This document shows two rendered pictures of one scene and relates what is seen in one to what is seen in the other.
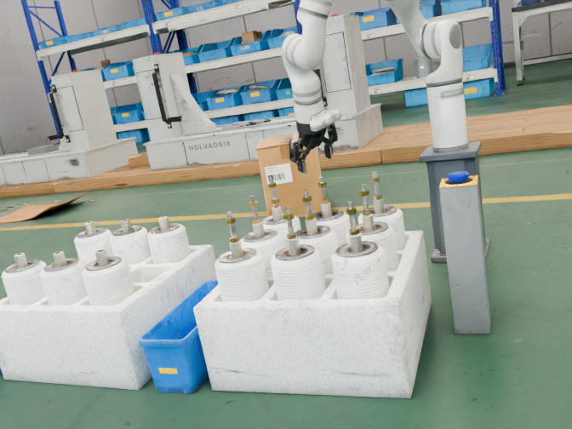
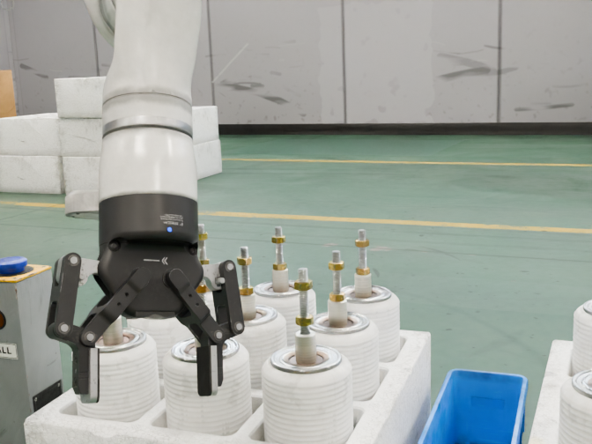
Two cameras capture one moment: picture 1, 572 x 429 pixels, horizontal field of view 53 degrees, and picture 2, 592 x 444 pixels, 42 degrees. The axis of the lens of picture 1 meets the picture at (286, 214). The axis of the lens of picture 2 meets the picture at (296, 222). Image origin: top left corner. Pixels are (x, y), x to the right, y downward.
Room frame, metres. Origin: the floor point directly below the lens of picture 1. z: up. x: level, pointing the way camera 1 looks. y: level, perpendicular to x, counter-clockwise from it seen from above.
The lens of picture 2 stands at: (2.03, -0.01, 0.56)
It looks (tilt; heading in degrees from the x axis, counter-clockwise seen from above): 12 degrees down; 179
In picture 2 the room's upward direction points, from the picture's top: 2 degrees counter-clockwise
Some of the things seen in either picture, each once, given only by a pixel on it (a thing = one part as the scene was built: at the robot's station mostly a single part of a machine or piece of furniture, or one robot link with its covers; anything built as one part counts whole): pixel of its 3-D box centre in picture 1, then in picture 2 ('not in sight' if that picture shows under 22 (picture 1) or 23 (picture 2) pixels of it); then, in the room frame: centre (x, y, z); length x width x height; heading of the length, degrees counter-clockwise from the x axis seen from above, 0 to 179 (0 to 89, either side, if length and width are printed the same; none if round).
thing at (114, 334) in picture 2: (379, 206); (112, 329); (1.18, -0.20, 0.26); 0.02 x 0.02 x 0.03
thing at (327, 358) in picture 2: (278, 219); (306, 359); (1.27, 0.02, 0.25); 0.08 x 0.08 x 0.01
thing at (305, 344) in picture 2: (277, 214); (306, 347); (1.27, 0.02, 0.26); 0.02 x 0.02 x 0.03
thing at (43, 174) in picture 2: not in sight; (54, 169); (-1.86, -1.12, 0.09); 0.39 x 0.39 x 0.18; 65
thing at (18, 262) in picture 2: (458, 178); (11, 267); (1.08, -0.34, 0.32); 0.04 x 0.04 x 0.02
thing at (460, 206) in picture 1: (466, 256); (25, 388); (1.08, -0.34, 0.16); 0.07 x 0.07 x 0.31; 68
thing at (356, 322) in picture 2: (260, 236); (337, 323); (1.16, 0.06, 0.25); 0.08 x 0.08 x 0.01
